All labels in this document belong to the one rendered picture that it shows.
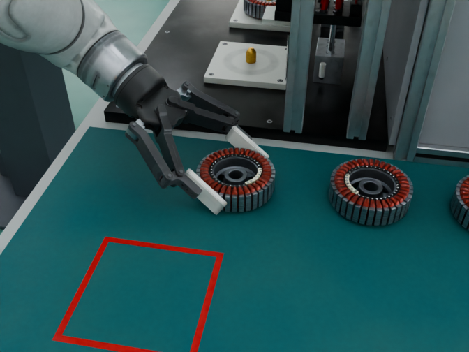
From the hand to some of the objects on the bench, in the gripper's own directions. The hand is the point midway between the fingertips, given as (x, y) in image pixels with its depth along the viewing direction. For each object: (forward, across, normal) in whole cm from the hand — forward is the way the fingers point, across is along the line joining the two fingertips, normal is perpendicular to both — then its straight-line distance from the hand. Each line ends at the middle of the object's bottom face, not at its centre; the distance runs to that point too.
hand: (234, 176), depth 78 cm
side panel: (+28, -25, +13) cm, 39 cm away
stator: (+1, 0, -2) cm, 2 cm away
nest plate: (-12, -30, -8) cm, 33 cm away
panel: (+5, -50, +2) cm, 50 cm away
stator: (+16, -7, +7) cm, 19 cm away
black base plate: (-14, -42, -11) cm, 45 cm away
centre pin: (-13, -30, -7) cm, 33 cm away
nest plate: (-19, -52, -12) cm, 57 cm away
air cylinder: (0, -35, -1) cm, 35 cm away
